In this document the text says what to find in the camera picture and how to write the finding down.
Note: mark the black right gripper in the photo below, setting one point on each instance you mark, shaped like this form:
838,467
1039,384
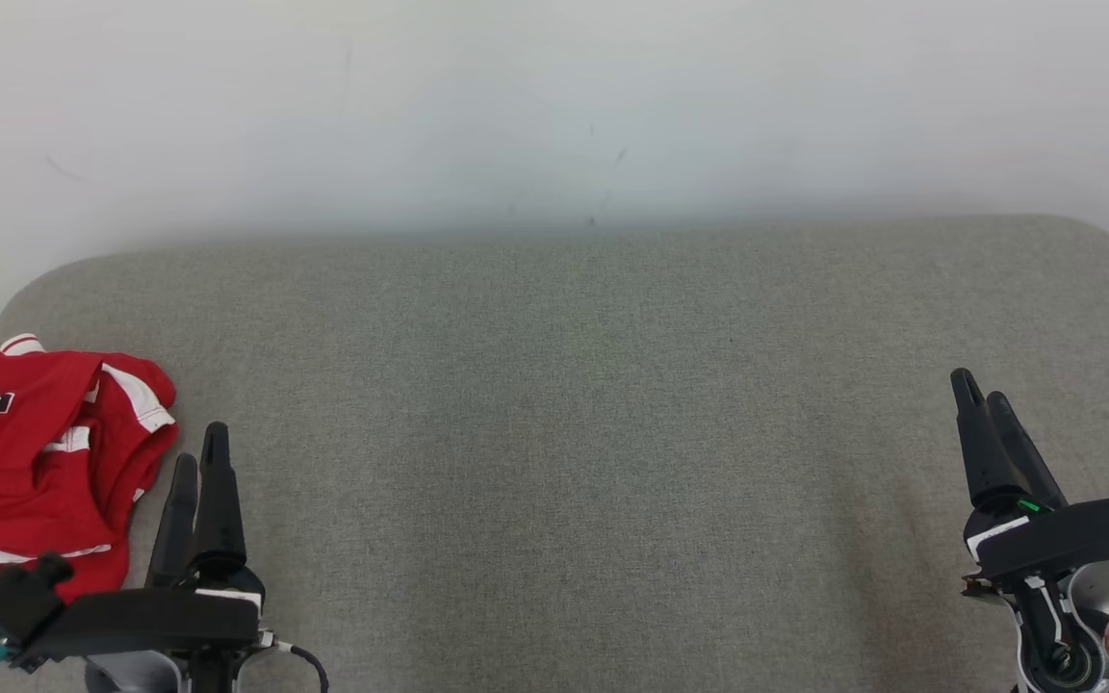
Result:
1074,534

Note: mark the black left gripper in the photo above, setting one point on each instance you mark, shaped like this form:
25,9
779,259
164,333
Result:
150,621

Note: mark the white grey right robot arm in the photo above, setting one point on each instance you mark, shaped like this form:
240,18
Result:
1094,587

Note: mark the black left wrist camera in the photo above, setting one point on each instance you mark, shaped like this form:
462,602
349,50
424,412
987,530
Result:
11,602

